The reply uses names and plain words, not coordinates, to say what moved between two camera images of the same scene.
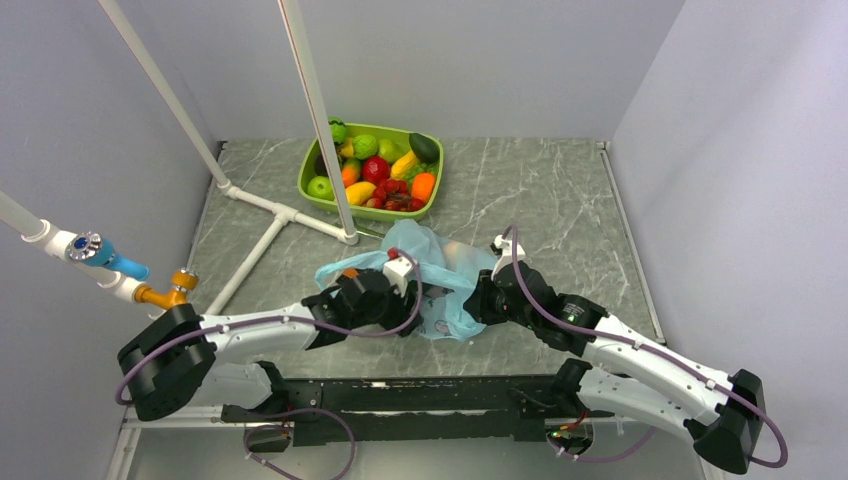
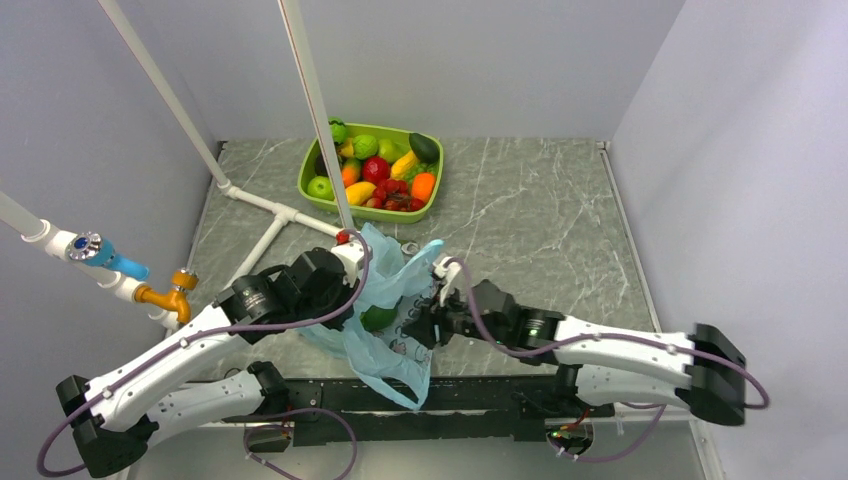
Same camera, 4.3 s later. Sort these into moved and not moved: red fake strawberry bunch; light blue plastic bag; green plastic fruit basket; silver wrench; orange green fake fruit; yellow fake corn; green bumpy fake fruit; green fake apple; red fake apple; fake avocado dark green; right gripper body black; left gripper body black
Moved: light blue plastic bag; right gripper body black; silver wrench; left gripper body black
Not moved: red fake strawberry bunch; red fake apple; green bumpy fake fruit; green plastic fruit basket; fake avocado dark green; orange green fake fruit; yellow fake corn; green fake apple
